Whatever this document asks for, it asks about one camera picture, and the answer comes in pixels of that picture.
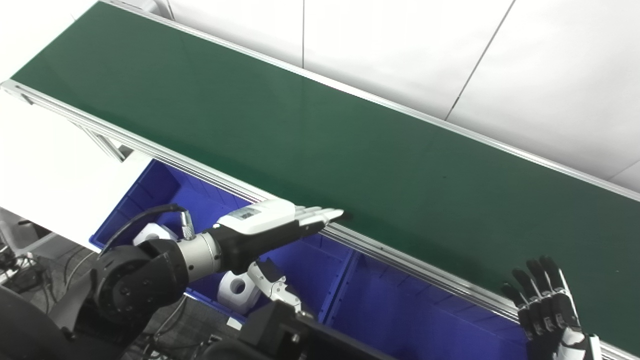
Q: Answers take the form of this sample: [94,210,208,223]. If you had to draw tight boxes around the black robot torso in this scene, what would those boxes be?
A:
[199,299,401,360]

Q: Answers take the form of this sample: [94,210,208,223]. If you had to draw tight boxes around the black floor cables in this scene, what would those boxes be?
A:
[0,239,52,297]

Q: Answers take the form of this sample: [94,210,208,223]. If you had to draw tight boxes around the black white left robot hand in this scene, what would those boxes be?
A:
[207,198,346,315]

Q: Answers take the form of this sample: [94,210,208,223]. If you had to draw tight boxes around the blue plastic bin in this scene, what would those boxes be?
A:
[320,249,532,360]
[89,159,357,327]

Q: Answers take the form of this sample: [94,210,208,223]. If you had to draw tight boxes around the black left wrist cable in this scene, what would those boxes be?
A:
[97,203,197,257]

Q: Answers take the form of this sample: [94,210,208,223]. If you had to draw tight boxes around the green conveyor belt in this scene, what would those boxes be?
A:
[0,0,640,360]
[10,0,640,357]

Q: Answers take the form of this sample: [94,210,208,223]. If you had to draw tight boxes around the white round part with hole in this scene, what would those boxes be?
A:
[217,270,262,315]

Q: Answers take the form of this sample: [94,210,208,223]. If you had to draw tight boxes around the white cube part with hole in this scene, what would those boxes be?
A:
[132,222,179,247]

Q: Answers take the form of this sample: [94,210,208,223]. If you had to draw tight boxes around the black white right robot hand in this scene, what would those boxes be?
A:
[501,255,602,360]

